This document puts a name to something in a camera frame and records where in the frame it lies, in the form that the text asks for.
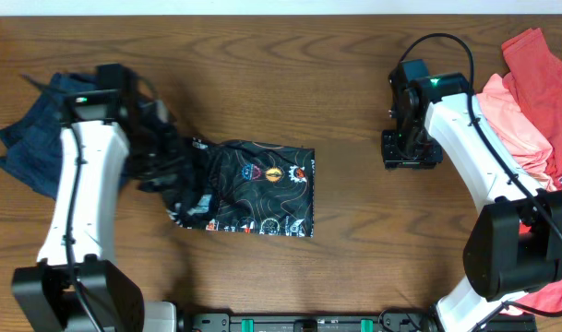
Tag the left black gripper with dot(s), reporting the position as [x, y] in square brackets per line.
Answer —
[172, 155]

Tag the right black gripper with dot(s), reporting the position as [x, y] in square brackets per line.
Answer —
[393, 159]

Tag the black orange-patterned cycling jersey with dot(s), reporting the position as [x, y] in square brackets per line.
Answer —
[235, 186]

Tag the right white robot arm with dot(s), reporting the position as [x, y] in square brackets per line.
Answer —
[515, 247]

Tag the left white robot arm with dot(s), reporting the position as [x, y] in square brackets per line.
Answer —
[75, 284]

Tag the light pink garment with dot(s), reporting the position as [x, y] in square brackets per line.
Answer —
[529, 148]

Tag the folded navy blue shorts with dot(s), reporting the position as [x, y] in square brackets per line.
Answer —
[34, 149]

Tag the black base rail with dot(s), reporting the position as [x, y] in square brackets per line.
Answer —
[308, 323]

